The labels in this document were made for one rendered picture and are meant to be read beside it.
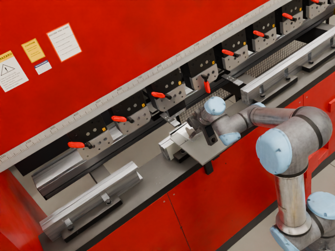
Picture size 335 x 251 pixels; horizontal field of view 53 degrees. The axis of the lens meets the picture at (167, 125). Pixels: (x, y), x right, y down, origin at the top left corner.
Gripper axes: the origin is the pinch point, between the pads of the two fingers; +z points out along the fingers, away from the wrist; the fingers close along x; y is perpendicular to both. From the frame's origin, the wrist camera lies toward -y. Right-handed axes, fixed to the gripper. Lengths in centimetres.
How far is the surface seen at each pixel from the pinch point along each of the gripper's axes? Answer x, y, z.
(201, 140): 0.8, -4.1, -2.6
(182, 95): -2.3, 17.5, -10.4
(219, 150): 0.0, -12.7, -9.9
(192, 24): -16, 36, -33
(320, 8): -98, 14, -14
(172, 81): 0.4, 23.9, -17.1
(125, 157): 3, 33, 161
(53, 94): 47, 40, -32
